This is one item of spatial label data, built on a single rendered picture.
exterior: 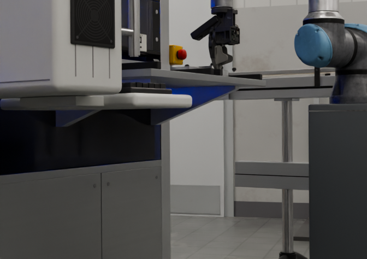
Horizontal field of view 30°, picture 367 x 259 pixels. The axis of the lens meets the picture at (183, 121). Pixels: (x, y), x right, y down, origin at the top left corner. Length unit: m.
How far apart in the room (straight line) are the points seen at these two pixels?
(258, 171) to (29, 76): 2.01
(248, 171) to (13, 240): 1.53
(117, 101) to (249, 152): 3.86
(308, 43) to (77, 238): 0.91
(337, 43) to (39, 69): 0.94
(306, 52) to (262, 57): 3.31
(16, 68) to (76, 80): 0.13
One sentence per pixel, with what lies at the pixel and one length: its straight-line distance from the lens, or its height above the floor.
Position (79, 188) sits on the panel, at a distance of 2.15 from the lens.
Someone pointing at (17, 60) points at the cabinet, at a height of 0.86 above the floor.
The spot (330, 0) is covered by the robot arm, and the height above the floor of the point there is 1.07.
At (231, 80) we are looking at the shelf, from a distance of 2.13.
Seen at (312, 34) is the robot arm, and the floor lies 0.98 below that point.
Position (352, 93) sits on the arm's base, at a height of 0.82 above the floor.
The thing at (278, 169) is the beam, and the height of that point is 0.52.
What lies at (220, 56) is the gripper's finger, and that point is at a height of 0.96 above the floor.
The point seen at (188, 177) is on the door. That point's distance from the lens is 5.35.
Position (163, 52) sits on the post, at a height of 1.00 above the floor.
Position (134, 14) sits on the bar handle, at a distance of 1.44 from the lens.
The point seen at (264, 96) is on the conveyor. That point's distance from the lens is 3.15.
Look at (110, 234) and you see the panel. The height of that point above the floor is 0.37.
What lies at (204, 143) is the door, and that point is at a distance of 5.30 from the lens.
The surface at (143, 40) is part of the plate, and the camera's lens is 2.44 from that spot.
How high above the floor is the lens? 0.75
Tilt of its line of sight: level
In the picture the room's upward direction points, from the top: straight up
